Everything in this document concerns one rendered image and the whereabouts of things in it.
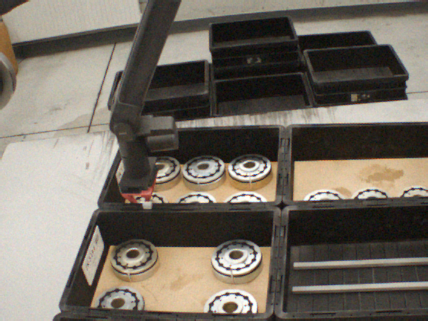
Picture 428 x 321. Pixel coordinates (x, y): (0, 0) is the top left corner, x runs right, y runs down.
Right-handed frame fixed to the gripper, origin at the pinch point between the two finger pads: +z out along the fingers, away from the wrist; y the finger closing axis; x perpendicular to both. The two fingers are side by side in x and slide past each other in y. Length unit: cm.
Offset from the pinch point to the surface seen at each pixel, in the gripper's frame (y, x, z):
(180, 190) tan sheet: 9.6, -5.8, 4.3
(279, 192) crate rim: -3.5, -30.6, -6.0
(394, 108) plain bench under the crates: 66, -64, 17
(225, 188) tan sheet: 10.4, -16.4, 4.2
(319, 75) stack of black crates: 128, -39, 39
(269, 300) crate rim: -33.3, -31.1, -6.3
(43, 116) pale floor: 181, 126, 90
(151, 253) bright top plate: -14.9, -4.5, 1.2
